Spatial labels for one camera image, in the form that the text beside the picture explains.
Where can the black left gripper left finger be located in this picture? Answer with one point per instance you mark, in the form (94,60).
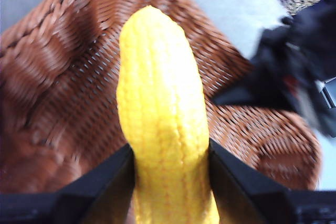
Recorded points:
(78,203)

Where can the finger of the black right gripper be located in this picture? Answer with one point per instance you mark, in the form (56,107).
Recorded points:
(260,93)

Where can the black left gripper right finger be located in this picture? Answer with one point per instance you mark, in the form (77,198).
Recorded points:
(262,203)

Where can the yellow corn cob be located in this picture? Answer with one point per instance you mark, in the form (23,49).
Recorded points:
(162,103)

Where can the brown woven wicker basket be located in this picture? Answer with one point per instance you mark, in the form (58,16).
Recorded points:
(65,90)

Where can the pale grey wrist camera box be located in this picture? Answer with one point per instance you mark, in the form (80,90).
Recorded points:
(329,93)

